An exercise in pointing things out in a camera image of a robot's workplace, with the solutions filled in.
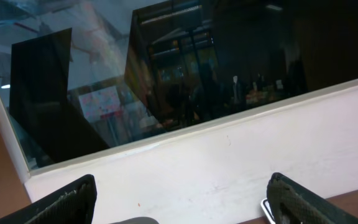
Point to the white barcode scanner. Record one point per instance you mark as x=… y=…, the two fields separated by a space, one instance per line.
x=267 y=211

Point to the glass window pane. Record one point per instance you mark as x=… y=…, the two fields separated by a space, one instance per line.
x=79 y=77

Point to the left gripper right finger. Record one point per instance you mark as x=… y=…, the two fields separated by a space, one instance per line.
x=290 y=202

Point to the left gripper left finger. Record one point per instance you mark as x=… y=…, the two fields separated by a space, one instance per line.
x=73 y=203

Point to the grey plastic mesh basket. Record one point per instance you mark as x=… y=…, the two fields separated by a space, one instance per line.
x=138 y=220

